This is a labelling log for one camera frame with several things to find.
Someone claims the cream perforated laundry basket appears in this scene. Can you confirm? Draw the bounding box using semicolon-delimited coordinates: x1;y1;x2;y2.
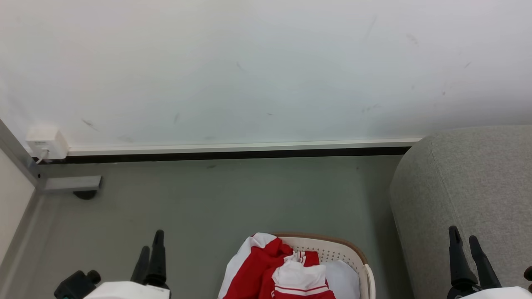
270;233;377;299

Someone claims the white wall socket box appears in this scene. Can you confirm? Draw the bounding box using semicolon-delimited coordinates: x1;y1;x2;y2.
26;127;69;161

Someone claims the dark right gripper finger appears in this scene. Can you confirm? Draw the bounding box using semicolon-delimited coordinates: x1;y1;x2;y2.
448;225;479;291
469;235;502;289

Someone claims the white cloth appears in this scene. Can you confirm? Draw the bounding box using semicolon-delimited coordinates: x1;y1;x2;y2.
321;260;361;299

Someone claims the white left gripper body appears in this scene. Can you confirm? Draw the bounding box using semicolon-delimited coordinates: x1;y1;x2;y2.
83;282;171;299

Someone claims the grey fabric sofa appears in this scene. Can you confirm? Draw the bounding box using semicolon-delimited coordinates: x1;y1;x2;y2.
389;125;532;299

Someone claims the red and white jersey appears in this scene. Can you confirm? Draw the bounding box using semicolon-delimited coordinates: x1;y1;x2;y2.
218;233;336;299

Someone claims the white and black baseboard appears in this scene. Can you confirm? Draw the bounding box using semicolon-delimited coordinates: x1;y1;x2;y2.
31;138;423;164

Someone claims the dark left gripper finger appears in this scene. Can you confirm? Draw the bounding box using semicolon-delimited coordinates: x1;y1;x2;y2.
144;229;171;290
131;245;151;285

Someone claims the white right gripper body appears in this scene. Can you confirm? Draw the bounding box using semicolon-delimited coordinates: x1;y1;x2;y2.
447;285;532;299

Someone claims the grey metal partition frame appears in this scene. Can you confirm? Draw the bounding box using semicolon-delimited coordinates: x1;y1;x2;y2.
0;120;47;299

